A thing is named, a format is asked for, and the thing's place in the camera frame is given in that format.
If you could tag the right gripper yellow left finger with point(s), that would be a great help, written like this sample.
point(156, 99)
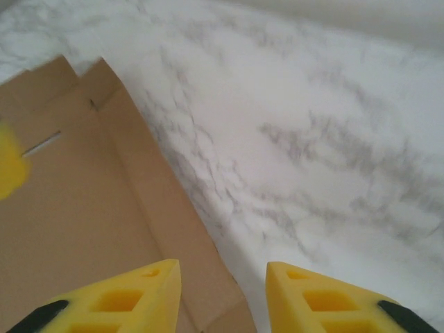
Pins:
point(138, 312)

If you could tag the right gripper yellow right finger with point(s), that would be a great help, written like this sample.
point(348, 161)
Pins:
point(295, 312)

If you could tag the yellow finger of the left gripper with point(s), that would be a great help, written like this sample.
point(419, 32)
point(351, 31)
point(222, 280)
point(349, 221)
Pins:
point(10, 166)

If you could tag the brown cardboard box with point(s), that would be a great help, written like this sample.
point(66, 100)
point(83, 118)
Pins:
point(86, 208)

